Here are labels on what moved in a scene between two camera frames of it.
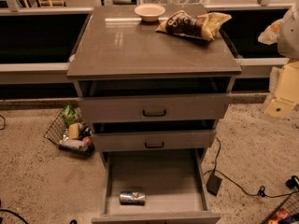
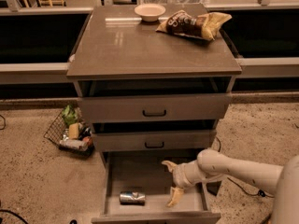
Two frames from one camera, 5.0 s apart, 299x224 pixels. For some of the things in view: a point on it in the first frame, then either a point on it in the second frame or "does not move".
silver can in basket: (81, 145) does not move
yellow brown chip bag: (205, 26) does not move
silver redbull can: (132, 198) does not move
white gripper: (290, 37) to (177, 176)
